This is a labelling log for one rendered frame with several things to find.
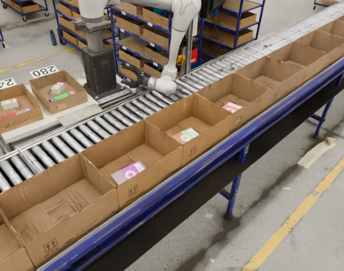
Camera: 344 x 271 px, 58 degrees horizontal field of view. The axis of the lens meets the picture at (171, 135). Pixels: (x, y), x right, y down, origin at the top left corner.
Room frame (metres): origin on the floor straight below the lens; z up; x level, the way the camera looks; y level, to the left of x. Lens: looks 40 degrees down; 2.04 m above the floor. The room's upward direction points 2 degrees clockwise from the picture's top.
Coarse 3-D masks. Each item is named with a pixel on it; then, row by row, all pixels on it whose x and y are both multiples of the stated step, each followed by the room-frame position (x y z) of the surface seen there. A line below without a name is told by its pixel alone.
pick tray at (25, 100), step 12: (0, 96) 1.87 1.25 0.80; (12, 96) 1.92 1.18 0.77; (24, 96) 1.94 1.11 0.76; (0, 108) 1.78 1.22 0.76; (12, 108) 1.78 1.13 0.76; (24, 108) 1.79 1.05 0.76; (36, 108) 1.66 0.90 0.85; (0, 120) 1.52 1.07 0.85; (12, 120) 1.56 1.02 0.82; (24, 120) 1.60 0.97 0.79; (36, 120) 1.65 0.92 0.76; (0, 132) 1.51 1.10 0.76
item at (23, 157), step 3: (18, 150) 1.31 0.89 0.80; (21, 153) 1.29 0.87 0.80; (21, 156) 1.31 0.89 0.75; (24, 156) 1.25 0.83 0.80; (24, 159) 1.27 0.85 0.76; (27, 159) 1.23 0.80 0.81; (27, 162) 1.24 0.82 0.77; (30, 162) 1.20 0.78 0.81; (27, 165) 1.26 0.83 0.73; (30, 165) 1.21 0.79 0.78; (30, 168) 1.23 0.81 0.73; (33, 168) 1.18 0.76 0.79; (33, 171) 1.19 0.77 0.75; (36, 171) 1.15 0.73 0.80
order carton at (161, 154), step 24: (144, 120) 1.31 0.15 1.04; (96, 144) 1.11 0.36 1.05; (120, 144) 1.20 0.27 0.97; (144, 144) 1.29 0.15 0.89; (168, 144) 1.18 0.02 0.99; (96, 168) 0.94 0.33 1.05; (120, 168) 1.11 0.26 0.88; (168, 168) 1.05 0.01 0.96; (120, 192) 0.85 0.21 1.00; (144, 192) 0.94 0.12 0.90
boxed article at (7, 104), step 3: (9, 99) 1.83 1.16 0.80; (12, 99) 1.83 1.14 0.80; (15, 99) 1.83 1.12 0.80; (3, 102) 1.79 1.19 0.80; (6, 102) 1.79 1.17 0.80; (9, 102) 1.79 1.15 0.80; (12, 102) 1.80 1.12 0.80; (15, 102) 1.80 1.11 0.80; (3, 105) 1.76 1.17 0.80; (6, 105) 1.77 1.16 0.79; (9, 105) 1.78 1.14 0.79; (12, 105) 1.79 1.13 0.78; (15, 105) 1.79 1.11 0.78; (3, 108) 1.76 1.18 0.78; (6, 108) 1.77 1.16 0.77; (9, 108) 1.77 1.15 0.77
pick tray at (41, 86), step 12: (60, 72) 2.18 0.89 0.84; (36, 84) 2.05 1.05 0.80; (48, 84) 2.10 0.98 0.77; (72, 84) 2.10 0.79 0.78; (36, 96) 1.95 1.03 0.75; (48, 96) 1.95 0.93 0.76; (72, 96) 1.84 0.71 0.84; (84, 96) 1.89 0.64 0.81; (48, 108) 1.75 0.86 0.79; (60, 108) 1.77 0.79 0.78
